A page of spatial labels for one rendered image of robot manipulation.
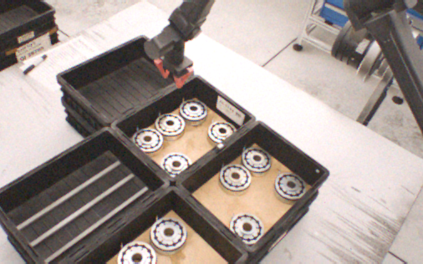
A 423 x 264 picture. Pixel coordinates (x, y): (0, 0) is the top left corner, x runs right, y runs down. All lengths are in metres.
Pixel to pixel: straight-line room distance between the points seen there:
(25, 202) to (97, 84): 0.54
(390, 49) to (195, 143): 0.80
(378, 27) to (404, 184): 1.02
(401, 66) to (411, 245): 1.79
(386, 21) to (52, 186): 1.02
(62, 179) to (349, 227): 0.97
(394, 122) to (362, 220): 1.61
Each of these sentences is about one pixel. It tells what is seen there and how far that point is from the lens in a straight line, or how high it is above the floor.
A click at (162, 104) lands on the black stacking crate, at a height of 0.89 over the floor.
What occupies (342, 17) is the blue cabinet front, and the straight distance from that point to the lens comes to 3.19.
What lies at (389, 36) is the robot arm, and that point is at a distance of 0.86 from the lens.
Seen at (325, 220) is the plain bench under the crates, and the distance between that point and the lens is 1.56.
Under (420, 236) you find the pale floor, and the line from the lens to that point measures 2.63.
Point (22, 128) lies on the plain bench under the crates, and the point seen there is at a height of 0.70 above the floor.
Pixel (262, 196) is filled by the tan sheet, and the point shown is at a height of 0.83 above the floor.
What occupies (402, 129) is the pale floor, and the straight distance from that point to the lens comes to 3.11.
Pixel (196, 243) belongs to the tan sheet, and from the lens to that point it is 1.26.
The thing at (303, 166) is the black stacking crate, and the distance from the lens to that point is 1.42.
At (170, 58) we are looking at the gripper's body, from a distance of 1.24.
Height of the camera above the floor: 1.95
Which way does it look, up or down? 48 degrees down
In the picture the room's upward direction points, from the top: 10 degrees clockwise
